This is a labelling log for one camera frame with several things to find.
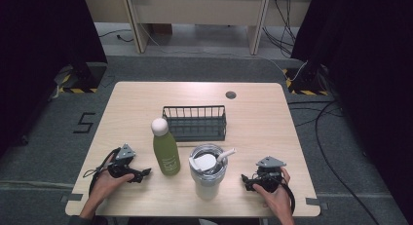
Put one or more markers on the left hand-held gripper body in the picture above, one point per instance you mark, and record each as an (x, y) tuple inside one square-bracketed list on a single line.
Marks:
[(125, 152)]

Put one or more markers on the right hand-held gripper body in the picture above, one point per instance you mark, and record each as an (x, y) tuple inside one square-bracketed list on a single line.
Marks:
[(269, 173)]

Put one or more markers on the green bottle with white cap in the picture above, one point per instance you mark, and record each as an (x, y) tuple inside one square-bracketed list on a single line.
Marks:
[(166, 153)]

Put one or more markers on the grey tumbler with straw lid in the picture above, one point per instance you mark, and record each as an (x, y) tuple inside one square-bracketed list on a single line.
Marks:
[(207, 179)]

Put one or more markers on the person's right hand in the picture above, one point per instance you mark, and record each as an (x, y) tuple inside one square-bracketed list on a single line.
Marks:
[(276, 199)]

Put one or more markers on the person's left hand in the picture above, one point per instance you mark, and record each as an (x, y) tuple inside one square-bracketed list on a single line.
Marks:
[(108, 184)]

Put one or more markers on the grey round table grommet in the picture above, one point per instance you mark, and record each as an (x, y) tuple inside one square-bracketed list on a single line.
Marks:
[(231, 95)]

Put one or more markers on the black stand base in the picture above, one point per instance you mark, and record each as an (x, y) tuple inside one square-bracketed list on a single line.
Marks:
[(307, 82), (87, 75)]

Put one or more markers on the black curtain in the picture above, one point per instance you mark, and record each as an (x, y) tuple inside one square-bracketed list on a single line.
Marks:
[(373, 72), (39, 56)]

